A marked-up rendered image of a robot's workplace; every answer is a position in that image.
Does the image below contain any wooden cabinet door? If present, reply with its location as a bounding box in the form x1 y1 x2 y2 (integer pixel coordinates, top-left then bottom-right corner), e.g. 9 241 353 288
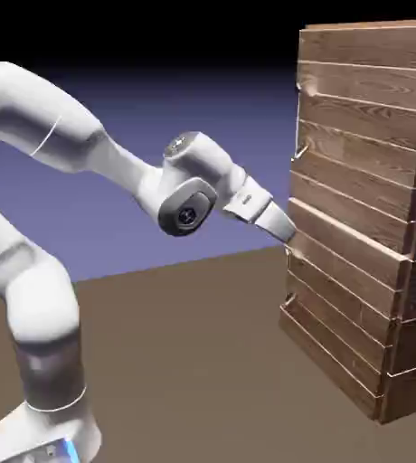
296 60 416 152
279 269 394 378
289 119 416 224
286 197 414 320

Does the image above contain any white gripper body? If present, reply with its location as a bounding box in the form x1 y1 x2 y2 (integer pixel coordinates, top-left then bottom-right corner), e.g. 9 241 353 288
251 199 298 244

